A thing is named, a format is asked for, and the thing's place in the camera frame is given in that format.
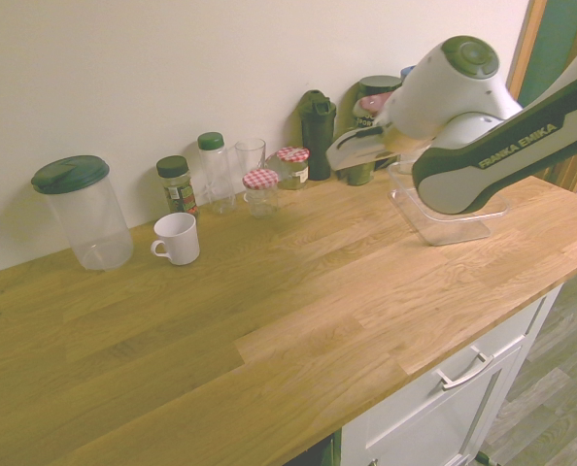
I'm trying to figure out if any large clear green-lidded canister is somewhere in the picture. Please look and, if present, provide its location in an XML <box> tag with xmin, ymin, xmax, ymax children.
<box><xmin>29</xmin><ymin>154</ymin><xmax>135</xmax><ymax>272</ymax></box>

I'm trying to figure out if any silver drawer handle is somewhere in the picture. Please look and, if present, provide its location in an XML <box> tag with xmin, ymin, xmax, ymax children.
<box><xmin>436</xmin><ymin>349</ymin><xmax>494</xmax><ymax>391</ymax></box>

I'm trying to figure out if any green-filled jar red checkered lid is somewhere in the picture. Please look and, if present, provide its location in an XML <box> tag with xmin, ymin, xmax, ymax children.
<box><xmin>275</xmin><ymin>146</ymin><xmax>311</xmax><ymax>191</ymax></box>

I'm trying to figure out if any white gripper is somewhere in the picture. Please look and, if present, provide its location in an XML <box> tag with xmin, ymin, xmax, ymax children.
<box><xmin>324</xmin><ymin>126</ymin><xmax>396</xmax><ymax>172</ymax></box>

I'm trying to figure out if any black Vega Sport tub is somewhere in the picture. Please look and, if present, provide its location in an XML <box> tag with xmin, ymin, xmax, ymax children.
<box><xmin>352</xmin><ymin>75</ymin><xmax>405</xmax><ymax>130</ymax></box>

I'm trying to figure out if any clear bottle with green cap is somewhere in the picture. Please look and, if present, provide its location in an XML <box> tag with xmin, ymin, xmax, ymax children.
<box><xmin>196</xmin><ymin>132</ymin><xmax>236</xmax><ymax>216</ymax></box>

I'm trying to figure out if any white kitchen cabinet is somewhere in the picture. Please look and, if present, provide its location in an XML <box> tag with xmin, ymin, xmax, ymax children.
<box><xmin>340</xmin><ymin>283</ymin><xmax>565</xmax><ymax>466</ymax></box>

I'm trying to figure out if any black shaker bottle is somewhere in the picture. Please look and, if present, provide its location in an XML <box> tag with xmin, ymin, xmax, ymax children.
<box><xmin>297</xmin><ymin>89</ymin><xmax>337</xmax><ymax>182</ymax></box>

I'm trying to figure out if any white ceramic mug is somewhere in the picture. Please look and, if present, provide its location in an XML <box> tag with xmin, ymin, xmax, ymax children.
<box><xmin>150</xmin><ymin>212</ymin><xmax>201</xmax><ymax>267</ymax></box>

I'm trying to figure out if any clear rectangular plastic container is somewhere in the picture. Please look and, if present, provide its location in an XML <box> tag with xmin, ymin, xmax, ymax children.
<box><xmin>387</xmin><ymin>162</ymin><xmax>512</xmax><ymax>248</ymax></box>

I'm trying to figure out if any wooden door frame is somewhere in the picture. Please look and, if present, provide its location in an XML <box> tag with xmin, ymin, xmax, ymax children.
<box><xmin>506</xmin><ymin>0</ymin><xmax>577</xmax><ymax>200</ymax></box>

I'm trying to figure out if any clear lidless glass jar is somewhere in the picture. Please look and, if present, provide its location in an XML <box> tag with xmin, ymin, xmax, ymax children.
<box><xmin>263</xmin><ymin>151</ymin><xmax>289</xmax><ymax>188</ymax></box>

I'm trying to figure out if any clear drinking glass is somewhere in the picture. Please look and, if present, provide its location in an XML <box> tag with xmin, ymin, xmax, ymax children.
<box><xmin>234</xmin><ymin>138</ymin><xmax>268</xmax><ymax>179</ymax></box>

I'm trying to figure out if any dark-lidded spice jar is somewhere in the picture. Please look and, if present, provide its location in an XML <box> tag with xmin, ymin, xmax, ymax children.
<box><xmin>155</xmin><ymin>154</ymin><xmax>201</xmax><ymax>219</ymax></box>

